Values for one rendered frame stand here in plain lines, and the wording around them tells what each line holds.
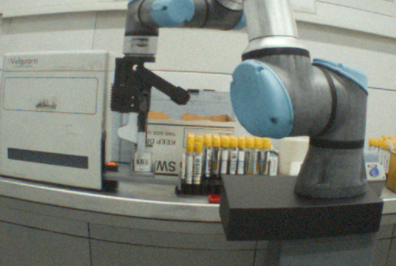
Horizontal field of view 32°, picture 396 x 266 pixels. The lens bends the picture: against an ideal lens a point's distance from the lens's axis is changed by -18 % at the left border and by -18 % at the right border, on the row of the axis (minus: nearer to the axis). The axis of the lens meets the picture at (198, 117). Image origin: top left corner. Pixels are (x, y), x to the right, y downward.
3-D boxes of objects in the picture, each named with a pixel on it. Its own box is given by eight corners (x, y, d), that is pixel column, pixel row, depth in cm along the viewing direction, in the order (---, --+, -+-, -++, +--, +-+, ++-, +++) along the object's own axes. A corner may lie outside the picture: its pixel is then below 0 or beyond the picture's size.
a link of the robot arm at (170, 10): (211, -7, 155) (184, -4, 165) (163, -9, 150) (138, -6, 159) (211, 28, 156) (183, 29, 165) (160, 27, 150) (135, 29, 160)
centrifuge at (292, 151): (274, 186, 188) (278, 136, 187) (278, 172, 217) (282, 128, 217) (358, 186, 185) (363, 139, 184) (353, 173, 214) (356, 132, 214)
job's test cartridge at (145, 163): (132, 176, 165) (133, 146, 164) (134, 173, 170) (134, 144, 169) (151, 178, 165) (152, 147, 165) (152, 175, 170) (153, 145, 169)
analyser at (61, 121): (-2, 176, 162) (2, 52, 160) (18, 165, 189) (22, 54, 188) (114, 193, 163) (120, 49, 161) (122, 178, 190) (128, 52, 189)
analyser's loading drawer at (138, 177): (86, 181, 164) (86, 157, 163) (89, 177, 170) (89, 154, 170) (180, 189, 164) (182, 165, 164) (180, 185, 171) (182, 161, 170)
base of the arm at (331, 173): (375, 195, 126) (382, 142, 125) (305, 201, 124) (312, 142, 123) (353, 181, 141) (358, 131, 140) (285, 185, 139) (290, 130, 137)
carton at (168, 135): (130, 178, 192) (131, 115, 191) (135, 165, 221) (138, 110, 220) (233, 184, 192) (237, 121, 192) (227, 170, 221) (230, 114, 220)
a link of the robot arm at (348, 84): (376, 139, 129) (379, 66, 128) (329, 143, 122) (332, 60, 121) (340, 131, 139) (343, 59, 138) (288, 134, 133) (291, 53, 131)
